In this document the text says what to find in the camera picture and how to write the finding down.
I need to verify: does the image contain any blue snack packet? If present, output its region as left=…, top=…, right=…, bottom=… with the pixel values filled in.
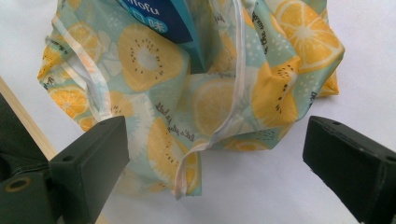
left=115, top=0, right=223, bottom=75

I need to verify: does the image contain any white table mat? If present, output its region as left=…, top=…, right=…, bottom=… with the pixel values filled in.
left=0, top=0, right=396, bottom=224

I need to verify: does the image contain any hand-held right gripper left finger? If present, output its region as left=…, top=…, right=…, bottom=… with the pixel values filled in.
left=49, top=115, right=131, bottom=224

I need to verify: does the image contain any fruit print cloth bag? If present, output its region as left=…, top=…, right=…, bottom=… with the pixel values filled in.
left=36, top=0, right=346, bottom=200

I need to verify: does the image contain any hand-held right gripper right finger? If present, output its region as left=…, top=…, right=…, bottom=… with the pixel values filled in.
left=302, top=115, right=396, bottom=224

